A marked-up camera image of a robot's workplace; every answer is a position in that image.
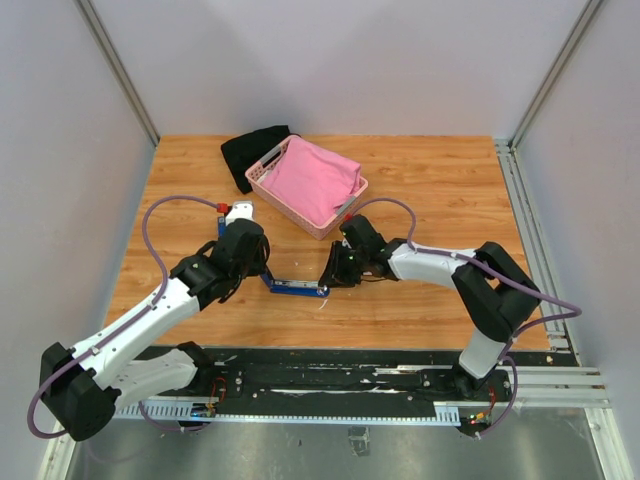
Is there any pink plastic basket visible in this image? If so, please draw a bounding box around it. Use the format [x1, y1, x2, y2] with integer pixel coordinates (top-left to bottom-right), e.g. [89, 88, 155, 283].
[245, 135, 368, 240]

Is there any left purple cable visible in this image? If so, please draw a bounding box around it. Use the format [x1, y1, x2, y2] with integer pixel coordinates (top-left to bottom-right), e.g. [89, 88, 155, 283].
[27, 195, 226, 439]

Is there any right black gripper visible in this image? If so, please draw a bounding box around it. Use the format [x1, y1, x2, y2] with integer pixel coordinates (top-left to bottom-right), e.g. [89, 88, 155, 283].
[319, 240, 368, 288]

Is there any black folded cloth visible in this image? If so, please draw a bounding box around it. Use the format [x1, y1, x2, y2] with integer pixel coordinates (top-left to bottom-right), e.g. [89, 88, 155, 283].
[220, 125, 292, 194]

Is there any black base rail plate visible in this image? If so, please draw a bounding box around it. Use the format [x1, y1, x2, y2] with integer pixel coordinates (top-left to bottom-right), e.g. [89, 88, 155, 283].
[134, 344, 516, 421]

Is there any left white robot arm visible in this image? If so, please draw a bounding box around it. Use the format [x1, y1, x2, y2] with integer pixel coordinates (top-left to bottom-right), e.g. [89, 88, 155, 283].
[33, 219, 269, 441]

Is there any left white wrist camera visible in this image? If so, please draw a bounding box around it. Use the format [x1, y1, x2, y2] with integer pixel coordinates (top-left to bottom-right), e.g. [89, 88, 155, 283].
[217, 200, 254, 231]

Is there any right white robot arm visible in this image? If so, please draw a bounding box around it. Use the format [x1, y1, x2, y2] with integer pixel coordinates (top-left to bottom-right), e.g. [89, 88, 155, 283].
[319, 215, 540, 400]

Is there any pink folded cloth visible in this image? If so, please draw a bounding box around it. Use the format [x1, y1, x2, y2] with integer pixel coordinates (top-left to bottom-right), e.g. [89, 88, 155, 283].
[261, 135, 361, 226]

